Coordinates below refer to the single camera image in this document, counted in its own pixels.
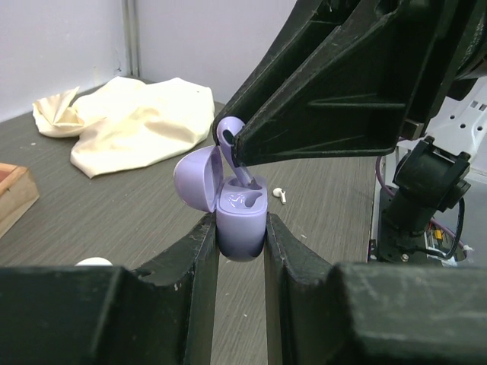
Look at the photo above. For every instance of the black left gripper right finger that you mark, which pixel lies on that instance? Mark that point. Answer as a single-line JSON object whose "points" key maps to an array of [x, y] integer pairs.
{"points": [[360, 313]]}

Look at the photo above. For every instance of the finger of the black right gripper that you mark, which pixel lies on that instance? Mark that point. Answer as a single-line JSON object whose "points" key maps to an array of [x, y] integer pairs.
{"points": [[309, 26], [357, 102]]}

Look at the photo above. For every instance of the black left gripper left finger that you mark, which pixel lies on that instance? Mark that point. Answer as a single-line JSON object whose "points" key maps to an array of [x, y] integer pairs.
{"points": [[160, 313]]}

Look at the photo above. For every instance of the lilac earbud front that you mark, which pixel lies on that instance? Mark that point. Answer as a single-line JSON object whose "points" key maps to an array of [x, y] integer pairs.
{"points": [[226, 132]]}

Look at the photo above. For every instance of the lilac earbud case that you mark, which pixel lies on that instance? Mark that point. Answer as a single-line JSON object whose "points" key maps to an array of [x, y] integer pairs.
{"points": [[240, 211]]}

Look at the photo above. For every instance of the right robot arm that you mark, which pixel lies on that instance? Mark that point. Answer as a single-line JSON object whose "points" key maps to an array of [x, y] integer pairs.
{"points": [[431, 177]]}

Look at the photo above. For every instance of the white earbud case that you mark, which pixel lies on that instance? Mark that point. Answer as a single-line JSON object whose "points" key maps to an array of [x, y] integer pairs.
{"points": [[94, 261]]}

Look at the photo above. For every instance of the white earbud front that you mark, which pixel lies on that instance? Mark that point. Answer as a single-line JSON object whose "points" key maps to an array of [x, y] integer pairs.
{"points": [[280, 194]]}

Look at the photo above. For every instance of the wooden clothes rack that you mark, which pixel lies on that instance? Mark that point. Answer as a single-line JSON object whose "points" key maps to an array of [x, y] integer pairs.
{"points": [[18, 193]]}

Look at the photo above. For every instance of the cream satin cloth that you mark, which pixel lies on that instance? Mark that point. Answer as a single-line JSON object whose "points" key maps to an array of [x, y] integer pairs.
{"points": [[127, 124]]}

